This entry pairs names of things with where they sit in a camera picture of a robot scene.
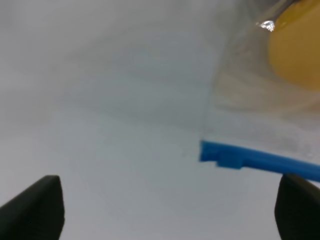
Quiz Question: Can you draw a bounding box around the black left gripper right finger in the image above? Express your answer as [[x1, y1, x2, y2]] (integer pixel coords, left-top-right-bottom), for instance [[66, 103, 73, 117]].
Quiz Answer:
[[274, 174, 320, 240]]

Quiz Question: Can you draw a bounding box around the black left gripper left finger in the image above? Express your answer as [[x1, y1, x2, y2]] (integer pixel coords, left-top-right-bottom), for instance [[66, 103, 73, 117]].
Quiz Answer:
[[0, 175, 65, 240]]

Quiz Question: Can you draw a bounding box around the clear zip bag blue zipper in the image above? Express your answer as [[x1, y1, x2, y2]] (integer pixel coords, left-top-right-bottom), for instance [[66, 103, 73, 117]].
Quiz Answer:
[[199, 0, 320, 182]]

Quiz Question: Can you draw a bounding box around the yellow ball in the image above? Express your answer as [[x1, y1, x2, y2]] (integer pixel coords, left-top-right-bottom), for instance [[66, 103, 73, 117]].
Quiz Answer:
[[268, 0, 320, 91]]

